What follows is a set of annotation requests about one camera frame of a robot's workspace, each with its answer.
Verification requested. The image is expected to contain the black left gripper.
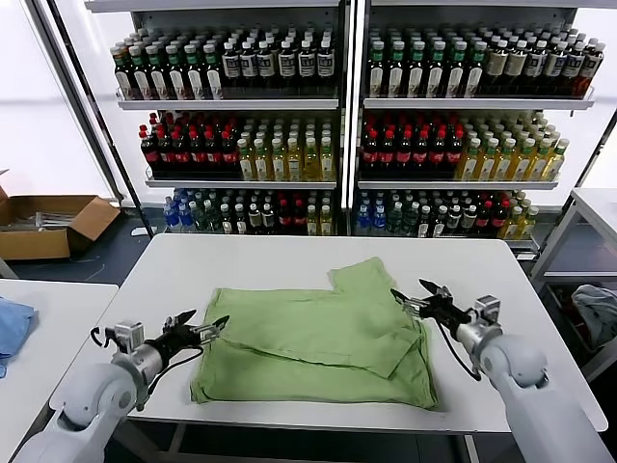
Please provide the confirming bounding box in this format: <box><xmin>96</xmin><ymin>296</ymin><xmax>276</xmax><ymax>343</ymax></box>
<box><xmin>144</xmin><ymin>309</ymin><xmax>231</xmax><ymax>368</ymax></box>

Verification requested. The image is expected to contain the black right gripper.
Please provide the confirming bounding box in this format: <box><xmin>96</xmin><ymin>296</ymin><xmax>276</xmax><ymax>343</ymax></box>
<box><xmin>389</xmin><ymin>278</ymin><xmax>471</xmax><ymax>334</ymax></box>

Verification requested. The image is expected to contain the light green t-shirt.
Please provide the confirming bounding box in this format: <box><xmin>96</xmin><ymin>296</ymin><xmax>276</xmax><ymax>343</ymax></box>
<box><xmin>189</xmin><ymin>257</ymin><xmax>441</xmax><ymax>411</ymax></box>

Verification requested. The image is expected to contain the cola bottle red cap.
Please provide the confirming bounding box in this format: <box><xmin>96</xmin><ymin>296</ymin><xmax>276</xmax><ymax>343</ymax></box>
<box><xmin>361</xmin><ymin>125</ymin><xmax>380</xmax><ymax>177</ymax></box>
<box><xmin>186</xmin><ymin>130</ymin><xmax>207</xmax><ymax>177</ymax></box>
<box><xmin>412</xmin><ymin>129</ymin><xmax>430</xmax><ymax>177</ymax></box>
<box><xmin>378</xmin><ymin>129</ymin><xmax>396</xmax><ymax>177</ymax></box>
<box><xmin>394</xmin><ymin>125</ymin><xmax>414</xmax><ymax>177</ymax></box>
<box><xmin>139</xmin><ymin>124</ymin><xmax>163</xmax><ymax>177</ymax></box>
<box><xmin>428</xmin><ymin>125</ymin><xmax>447</xmax><ymax>177</ymax></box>
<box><xmin>169</xmin><ymin>130</ymin><xmax>192</xmax><ymax>177</ymax></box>
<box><xmin>220</xmin><ymin>130</ymin><xmax>240</xmax><ymax>177</ymax></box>
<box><xmin>475</xmin><ymin>201</ymin><xmax>494</xmax><ymax>238</ymax></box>
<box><xmin>277</xmin><ymin>195</ymin><xmax>294</xmax><ymax>236</ymax></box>
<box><xmin>203</xmin><ymin>127</ymin><xmax>224</xmax><ymax>177</ymax></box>
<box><xmin>291</xmin><ymin>195</ymin><xmax>309</xmax><ymax>236</ymax></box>
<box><xmin>491</xmin><ymin>201</ymin><xmax>510</xmax><ymax>238</ymax></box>
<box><xmin>154</xmin><ymin>127</ymin><xmax>175</xmax><ymax>177</ymax></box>
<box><xmin>445</xmin><ymin>128</ymin><xmax>465</xmax><ymax>177</ymax></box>

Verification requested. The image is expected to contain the dark storage crate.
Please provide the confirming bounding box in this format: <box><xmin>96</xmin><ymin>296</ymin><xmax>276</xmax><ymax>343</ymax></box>
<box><xmin>544</xmin><ymin>284</ymin><xmax>599</xmax><ymax>368</ymax></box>

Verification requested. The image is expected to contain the grey crumpled cloth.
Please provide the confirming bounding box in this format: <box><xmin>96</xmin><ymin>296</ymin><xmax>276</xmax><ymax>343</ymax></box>
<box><xmin>571</xmin><ymin>284</ymin><xmax>617</xmax><ymax>349</ymax></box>

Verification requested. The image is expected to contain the brown cardboard box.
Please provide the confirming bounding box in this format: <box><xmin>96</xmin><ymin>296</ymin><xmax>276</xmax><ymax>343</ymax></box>
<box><xmin>0</xmin><ymin>194</ymin><xmax>121</xmax><ymax>262</ymax></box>

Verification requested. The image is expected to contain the blue cloth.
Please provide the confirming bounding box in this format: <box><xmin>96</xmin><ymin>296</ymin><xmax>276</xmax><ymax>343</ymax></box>
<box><xmin>0</xmin><ymin>297</ymin><xmax>40</xmax><ymax>363</ymax></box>

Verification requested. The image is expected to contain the grey metal rods bundle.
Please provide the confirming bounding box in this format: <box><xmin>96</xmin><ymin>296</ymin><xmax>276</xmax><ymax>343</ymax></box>
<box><xmin>7</xmin><ymin>210</ymin><xmax>76</xmax><ymax>233</ymax></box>

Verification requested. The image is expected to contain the white side table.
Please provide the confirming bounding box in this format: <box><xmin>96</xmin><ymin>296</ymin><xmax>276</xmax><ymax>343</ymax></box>
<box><xmin>528</xmin><ymin>187</ymin><xmax>617</xmax><ymax>290</ymax></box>

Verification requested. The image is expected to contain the grey metal shelf rack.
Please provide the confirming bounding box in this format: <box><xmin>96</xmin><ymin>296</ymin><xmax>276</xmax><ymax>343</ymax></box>
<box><xmin>84</xmin><ymin>0</ymin><xmax>349</xmax><ymax>237</ymax></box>
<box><xmin>359</xmin><ymin>0</ymin><xmax>597</xmax><ymax>252</ymax></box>

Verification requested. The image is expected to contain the dark tea bottle green label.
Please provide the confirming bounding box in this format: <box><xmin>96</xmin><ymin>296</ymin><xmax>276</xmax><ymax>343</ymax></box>
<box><xmin>129</xmin><ymin>45</ymin><xmax>154</xmax><ymax>101</ymax></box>
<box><xmin>147</xmin><ymin>45</ymin><xmax>173</xmax><ymax>101</ymax></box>
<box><xmin>113</xmin><ymin>46</ymin><xmax>135</xmax><ymax>101</ymax></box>
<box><xmin>461</xmin><ymin>41</ymin><xmax>487</xmax><ymax>100</ymax></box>
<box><xmin>367</xmin><ymin>41</ymin><xmax>387</xmax><ymax>100</ymax></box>
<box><xmin>184</xmin><ymin>43</ymin><xmax>207</xmax><ymax>101</ymax></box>
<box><xmin>387</xmin><ymin>41</ymin><xmax>407</xmax><ymax>100</ymax></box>
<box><xmin>166</xmin><ymin>44</ymin><xmax>190</xmax><ymax>101</ymax></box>
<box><xmin>202</xmin><ymin>43</ymin><xmax>225</xmax><ymax>101</ymax></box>
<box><xmin>405</xmin><ymin>41</ymin><xmax>426</xmax><ymax>100</ymax></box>
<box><xmin>443</xmin><ymin>41</ymin><xmax>467</xmax><ymax>100</ymax></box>
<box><xmin>423</xmin><ymin>41</ymin><xmax>445</xmax><ymax>100</ymax></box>

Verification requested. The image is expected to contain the dark drink bottle beige label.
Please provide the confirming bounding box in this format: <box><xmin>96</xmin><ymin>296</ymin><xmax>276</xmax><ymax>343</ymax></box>
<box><xmin>502</xmin><ymin>41</ymin><xmax>527</xmax><ymax>88</ymax></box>
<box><xmin>483</xmin><ymin>41</ymin><xmax>507</xmax><ymax>88</ymax></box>

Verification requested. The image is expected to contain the dark drink bottle blue label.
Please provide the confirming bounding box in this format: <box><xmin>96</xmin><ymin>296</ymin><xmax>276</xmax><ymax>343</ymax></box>
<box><xmin>239</xmin><ymin>41</ymin><xmax>258</xmax><ymax>91</ymax></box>
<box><xmin>256</xmin><ymin>41</ymin><xmax>276</xmax><ymax>91</ymax></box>
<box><xmin>316</xmin><ymin>41</ymin><xmax>335</xmax><ymax>91</ymax></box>
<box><xmin>278</xmin><ymin>41</ymin><xmax>296</xmax><ymax>91</ymax></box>
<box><xmin>523</xmin><ymin>41</ymin><xmax>549</xmax><ymax>91</ymax></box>
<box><xmin>222</xmin><ymin>42</ymin><xmax>241</xmax><ymax>91</ymax></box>
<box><xmin>576</xmin><ymin>42</ymin><xmax>605</xmax><ymax>97</ymax></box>
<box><xmin>558</xmin><ymin>41</ymin><xmax>585</xmax><ymax>95</ymax></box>
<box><xmin>542</xmin><ymin>41</ymin><xmax>568</xmax><ymax>93</ymax></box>
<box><xmin>297</xmin><ymin>41</ymin><xmax>316</xmax><ymax>91</ymax></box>

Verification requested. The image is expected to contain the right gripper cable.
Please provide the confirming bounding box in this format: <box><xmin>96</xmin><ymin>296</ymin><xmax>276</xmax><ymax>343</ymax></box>
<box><xmin>437</xmin><ymin>323</ymin><xmax>483</xmax><ymax>383</ymax></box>

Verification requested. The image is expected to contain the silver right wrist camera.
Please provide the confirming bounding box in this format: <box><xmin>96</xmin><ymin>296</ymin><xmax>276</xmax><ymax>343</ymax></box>
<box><xmin>472</xmin><ymin>294</ymin><xmax>502</xmax><ymax>329</ymax></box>

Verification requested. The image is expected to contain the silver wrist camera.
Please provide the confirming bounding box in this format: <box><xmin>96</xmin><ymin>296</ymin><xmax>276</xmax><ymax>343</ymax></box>
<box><xmin>114</xmin><ymin>320</ymin><xmax>146</xmax><ymax>356</ymax></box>
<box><xmin>472</xmin><ymin>294</ymin><xmax>502</xmax><ymax>329</ymax></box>

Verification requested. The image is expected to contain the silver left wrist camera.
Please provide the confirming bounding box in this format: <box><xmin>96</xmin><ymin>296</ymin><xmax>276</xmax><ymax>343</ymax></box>
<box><xmin>114</xmin><ymin>320</ymin><xmax>146</xmax><ymax>356</ymax></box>

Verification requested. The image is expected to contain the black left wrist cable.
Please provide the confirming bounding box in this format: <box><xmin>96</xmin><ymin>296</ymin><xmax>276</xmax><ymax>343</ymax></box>
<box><xmin>90</xmin><ymin>326</ymin><xmax>118</xmax><ymax>349</ymax></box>

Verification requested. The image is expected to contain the black slanted frame pole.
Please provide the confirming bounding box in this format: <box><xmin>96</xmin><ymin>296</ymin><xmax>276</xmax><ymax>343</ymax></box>
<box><xmin>46</xmin><ymin>0</ymin><xmax>155</xmax><ymax>240</ymax></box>

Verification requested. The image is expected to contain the thin black frame pole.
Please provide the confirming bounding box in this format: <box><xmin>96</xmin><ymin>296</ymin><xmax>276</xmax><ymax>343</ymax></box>
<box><xmin>576</xmin><ymin>108</ymin><xmax>617</xmax><ymax>192</ymax></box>

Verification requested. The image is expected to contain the white upright post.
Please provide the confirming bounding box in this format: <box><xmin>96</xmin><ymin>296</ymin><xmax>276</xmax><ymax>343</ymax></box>
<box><xmin>339</xmin><ymin>0</ymin><xmax>365</xmax><ymax>213</ymax></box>

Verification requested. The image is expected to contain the grey slanted frame pole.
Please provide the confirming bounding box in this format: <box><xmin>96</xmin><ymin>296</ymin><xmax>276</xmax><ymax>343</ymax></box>
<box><xmin>26</xmin><ymin>0</ymin><xmax>127</xmax><ymax>208</ymax></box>

